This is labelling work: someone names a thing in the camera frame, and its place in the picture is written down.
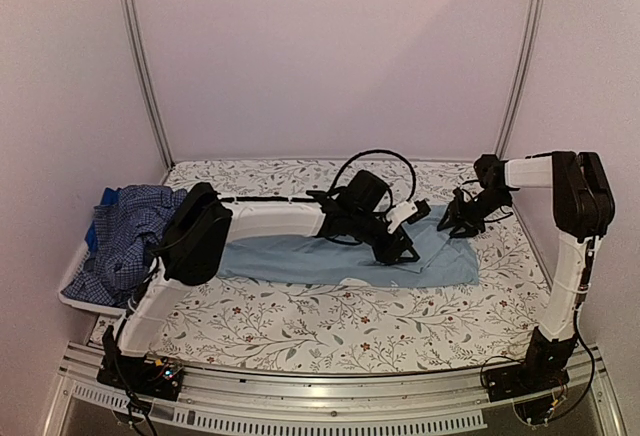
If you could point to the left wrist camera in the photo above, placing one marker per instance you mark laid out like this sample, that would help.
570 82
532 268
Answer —
406 212

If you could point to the light blue t-shirt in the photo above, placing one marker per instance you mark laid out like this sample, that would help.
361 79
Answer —
443 261

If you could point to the floral patterned table mat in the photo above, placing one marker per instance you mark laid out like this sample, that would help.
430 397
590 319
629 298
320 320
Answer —
259 325

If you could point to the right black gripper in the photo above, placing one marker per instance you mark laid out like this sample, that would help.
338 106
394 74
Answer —
460 218

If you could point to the white plastic laundry basket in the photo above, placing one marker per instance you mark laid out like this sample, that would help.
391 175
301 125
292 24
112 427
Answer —
97 279

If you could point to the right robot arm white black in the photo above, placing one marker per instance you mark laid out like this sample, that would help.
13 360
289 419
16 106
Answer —
583 207

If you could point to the aluminium frame post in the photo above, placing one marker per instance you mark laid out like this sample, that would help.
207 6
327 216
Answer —
143 73
525 54

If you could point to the front aluminium rail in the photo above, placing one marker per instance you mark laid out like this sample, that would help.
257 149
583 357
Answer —
232 401

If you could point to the dark blue checkered shirt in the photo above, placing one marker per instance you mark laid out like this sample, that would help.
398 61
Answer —
136 217

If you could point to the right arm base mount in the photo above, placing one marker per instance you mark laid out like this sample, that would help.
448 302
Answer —
519 379

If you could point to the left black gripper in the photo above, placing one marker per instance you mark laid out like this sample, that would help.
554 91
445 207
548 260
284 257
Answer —
390 254

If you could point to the left aluminium frame post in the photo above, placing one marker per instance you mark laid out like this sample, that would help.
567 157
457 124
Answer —
143 73

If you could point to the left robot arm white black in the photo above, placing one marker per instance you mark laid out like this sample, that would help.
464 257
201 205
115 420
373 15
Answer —
191 250

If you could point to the right aluminium frame post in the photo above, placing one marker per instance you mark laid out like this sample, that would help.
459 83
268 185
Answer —
525 54

